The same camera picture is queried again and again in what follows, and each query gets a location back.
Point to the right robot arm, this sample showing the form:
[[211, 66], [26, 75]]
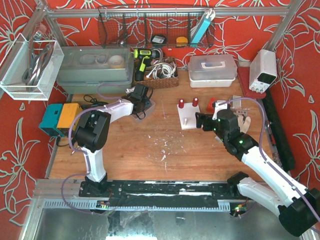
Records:
[[296, 206]]

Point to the red large spring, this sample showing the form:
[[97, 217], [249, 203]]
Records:
[[181, 104], [195, 102]]

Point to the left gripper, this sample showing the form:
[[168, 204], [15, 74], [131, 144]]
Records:
[[144, 104]]

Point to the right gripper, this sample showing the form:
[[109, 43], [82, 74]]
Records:
[[202, 122]]

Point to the grey tools in acrylic box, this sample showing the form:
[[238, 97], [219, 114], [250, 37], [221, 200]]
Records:
[[36, 63]]

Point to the white lidded storage box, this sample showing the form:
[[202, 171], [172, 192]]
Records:
[[212, 71]]

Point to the clear acrylic box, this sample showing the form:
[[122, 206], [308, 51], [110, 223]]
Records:
[[14, 64]]

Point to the yellow tape measure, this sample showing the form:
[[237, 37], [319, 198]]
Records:
[[181, 41]]

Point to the blue flat case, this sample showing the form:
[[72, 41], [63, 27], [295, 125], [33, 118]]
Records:
[[197, 32]]

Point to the silver metal block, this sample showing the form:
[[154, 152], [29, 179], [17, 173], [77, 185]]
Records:
[[237, 102]]

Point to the red mat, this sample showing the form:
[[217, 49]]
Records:
[[243, 74]]

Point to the white peg board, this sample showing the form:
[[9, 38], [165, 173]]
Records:
[[187, 116]]

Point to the orange plug adapter cube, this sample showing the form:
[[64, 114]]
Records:
[[211, 105]]

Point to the black side rail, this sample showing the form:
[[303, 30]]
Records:
[[283, 148]]

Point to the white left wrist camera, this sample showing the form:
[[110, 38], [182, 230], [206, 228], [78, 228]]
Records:
[[130, 90]]

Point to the white power supply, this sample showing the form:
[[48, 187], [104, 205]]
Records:
[[262, 71]]

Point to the black wire basket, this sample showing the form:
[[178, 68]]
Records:
[[134, 25]]

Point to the beige work glove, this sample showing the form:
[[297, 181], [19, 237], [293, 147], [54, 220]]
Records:
[[244, 123]]

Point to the green cordless drill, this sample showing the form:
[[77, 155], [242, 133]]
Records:
[[144, 57]]

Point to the yellow and teal box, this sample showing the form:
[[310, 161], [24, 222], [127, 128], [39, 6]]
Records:
[[58, 118]]

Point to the woven wicker basket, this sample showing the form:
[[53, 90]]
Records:
[[160, 83]]

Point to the translucent plastic spring bin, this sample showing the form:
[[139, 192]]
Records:
[[144, 115]]

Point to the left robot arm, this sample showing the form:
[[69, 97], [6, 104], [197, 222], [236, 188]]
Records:
[[91, 133]]

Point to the grey metal bracket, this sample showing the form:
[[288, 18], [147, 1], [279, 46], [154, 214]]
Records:
[[241, 111]]

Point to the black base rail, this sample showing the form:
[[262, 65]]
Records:
[[163, 194]]

